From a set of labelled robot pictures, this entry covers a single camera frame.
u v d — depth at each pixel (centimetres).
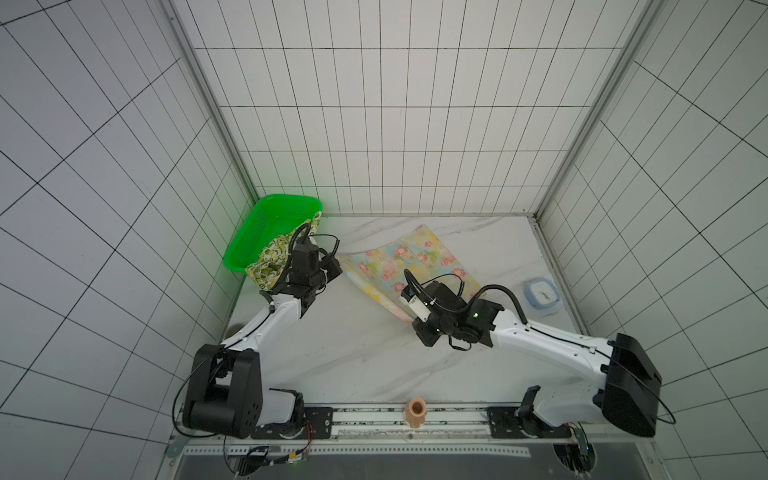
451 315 59
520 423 65
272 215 117
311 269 69
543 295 94
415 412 64
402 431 73
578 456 69
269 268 90
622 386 39
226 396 41
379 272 98
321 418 75
